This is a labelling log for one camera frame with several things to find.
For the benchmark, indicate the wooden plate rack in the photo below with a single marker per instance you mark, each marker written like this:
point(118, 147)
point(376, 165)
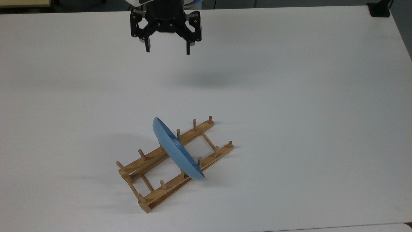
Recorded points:
point(167, 185)

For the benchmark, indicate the light wooden board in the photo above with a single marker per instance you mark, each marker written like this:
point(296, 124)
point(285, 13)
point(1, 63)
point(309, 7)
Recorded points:
point(24, 3)

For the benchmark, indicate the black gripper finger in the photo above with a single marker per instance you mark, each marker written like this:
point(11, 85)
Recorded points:
point(139, 27)
point(192, 29)

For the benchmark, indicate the blue plate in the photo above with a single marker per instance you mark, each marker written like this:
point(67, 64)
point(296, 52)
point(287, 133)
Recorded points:
point(175, 149)

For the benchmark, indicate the black table clamp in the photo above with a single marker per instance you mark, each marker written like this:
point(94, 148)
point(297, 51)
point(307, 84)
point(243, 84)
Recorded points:
point(379, 9)

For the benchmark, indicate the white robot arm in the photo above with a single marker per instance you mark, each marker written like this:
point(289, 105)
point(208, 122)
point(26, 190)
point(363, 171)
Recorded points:
point(194, 2)

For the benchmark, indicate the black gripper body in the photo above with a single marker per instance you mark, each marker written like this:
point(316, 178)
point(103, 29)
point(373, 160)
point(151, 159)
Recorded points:
point(165, 16)

